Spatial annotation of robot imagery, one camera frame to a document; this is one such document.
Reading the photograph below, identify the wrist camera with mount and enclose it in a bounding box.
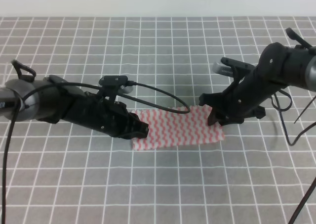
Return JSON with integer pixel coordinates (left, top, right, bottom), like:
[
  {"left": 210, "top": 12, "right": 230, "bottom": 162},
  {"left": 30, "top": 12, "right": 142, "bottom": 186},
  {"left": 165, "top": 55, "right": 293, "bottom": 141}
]
[
  {"left": 212, "top": 57, "right": 255, "bottom": 81},
  {"left": 97, "top": 75, "right": 133, "bottom": 103}
]

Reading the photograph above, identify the black left camera cable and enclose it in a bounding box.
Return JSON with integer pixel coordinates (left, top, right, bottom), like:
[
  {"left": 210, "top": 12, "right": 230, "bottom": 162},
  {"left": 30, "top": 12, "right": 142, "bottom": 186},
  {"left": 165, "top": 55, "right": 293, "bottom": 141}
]
[{"left": 0, "top": 80, "right": 191, "bottom": 224}]

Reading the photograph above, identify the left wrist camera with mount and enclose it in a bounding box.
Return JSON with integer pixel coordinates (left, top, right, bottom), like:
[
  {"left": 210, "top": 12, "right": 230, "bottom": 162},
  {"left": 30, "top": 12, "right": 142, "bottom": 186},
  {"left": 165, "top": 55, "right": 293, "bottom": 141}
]
[{"left": 97, "top": 75, "right": 133, "bottom": 103}]

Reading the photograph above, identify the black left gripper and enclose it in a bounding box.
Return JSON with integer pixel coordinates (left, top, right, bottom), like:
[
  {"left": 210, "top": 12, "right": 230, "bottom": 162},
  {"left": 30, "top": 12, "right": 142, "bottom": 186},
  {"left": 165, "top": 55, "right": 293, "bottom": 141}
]
[{"left": 61, "top": 92, "right": 149, "bottom": 139}]

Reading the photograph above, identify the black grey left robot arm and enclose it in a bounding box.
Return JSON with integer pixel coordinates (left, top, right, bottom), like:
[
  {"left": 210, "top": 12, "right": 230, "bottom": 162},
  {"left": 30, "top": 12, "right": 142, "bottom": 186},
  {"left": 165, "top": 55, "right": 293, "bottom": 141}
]
[{"left": 0, "top": 60, "right": 149, "bottom": 139}]

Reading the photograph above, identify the pink white wavy striped towel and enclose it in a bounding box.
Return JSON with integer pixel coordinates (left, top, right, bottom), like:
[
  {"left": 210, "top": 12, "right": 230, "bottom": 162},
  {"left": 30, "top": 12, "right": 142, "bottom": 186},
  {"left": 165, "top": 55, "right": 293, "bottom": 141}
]
[{"left": 132, "top": 105, "right": 225, "bottom": 151}]

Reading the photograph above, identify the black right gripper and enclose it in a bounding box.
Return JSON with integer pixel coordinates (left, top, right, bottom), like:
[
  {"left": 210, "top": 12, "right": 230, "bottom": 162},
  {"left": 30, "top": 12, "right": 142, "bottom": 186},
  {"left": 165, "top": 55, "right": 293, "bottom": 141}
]
[{"left": 198, "top": 87, "right": 266, "bottom": 126}]

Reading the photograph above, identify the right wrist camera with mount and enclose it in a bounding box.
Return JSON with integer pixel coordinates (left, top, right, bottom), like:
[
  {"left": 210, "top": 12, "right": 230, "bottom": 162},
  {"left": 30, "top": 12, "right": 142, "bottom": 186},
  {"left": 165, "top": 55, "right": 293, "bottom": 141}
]
[{"left": 212, "top": 57, "right": 255, "bottom": 81}]

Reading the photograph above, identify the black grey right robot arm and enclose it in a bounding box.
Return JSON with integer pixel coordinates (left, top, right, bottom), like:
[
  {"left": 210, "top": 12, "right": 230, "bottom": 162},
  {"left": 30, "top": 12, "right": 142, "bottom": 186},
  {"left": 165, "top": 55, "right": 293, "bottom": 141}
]
[{"left": 199, "top": 28, "right": 316, "bottom": 126}]

